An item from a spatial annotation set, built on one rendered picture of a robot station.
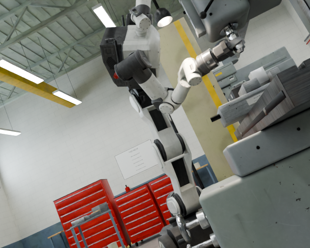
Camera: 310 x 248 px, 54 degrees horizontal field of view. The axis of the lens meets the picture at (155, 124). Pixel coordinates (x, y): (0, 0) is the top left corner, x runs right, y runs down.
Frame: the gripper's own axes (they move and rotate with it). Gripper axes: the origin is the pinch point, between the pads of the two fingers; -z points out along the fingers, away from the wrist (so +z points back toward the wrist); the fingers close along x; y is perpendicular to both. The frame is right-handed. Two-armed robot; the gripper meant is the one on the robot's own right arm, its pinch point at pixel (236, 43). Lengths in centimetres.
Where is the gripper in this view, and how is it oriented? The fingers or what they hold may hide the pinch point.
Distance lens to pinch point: 139.8
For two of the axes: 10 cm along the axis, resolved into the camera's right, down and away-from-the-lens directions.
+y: 4.0, 9.0, -1.9
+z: -7.8, 4.4, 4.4
